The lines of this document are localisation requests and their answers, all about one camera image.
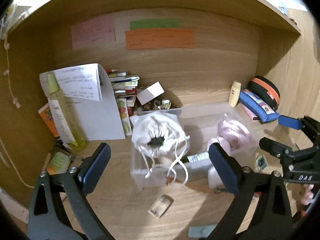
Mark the right hand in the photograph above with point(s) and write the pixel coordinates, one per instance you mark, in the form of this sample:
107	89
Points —
306	194

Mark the green sticky note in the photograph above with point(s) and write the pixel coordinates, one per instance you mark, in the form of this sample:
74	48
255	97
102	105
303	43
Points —
154	23

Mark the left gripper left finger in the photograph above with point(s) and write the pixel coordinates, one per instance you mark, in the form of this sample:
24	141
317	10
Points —
47	216

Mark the dark bottle with label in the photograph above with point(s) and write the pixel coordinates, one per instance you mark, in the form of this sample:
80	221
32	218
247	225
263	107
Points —
194	158

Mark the stack of books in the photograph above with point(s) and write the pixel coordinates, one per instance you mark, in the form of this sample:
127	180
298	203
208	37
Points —
125	88

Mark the white folded paper sheets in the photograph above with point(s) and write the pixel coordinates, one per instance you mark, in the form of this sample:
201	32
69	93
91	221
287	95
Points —
91	101

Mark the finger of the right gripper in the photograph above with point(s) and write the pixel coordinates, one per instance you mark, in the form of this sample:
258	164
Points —
305	124
274	148

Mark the yellow-green spray bottle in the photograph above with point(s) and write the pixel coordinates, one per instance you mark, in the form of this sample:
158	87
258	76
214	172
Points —
67	128

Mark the light blue eraser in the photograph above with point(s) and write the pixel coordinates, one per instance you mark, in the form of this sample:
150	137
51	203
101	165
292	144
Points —
199	232

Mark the orange green tube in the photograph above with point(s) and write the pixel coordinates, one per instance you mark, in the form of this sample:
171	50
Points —
59	164

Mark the cream lotion tube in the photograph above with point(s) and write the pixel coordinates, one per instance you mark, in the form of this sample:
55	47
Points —
234	93

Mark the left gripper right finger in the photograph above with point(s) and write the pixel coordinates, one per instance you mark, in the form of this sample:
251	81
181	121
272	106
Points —
272	218

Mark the blue patchwork pencil case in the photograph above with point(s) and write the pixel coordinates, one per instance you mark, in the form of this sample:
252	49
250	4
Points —
257	106

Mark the pink sticky note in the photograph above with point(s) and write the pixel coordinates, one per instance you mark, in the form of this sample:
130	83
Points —
92	32

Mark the orange sticky note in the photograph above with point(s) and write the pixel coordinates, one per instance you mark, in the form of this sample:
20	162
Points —
152	38

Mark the clear plastic storage bin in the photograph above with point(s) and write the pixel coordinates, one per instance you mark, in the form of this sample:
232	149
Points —
200	123

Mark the small green square packet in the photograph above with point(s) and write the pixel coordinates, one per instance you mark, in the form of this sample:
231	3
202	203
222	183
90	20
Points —
261	163

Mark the black orange zip case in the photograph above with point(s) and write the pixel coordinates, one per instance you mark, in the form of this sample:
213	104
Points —
266	90

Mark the small white box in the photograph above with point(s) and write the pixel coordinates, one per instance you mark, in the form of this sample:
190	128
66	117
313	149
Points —
150	93

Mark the white drawstring pouch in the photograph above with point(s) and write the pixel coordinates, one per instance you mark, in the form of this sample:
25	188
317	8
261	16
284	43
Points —
161	141

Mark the white egg-shaped item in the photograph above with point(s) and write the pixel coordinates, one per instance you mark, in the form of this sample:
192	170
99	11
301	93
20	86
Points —
214	180

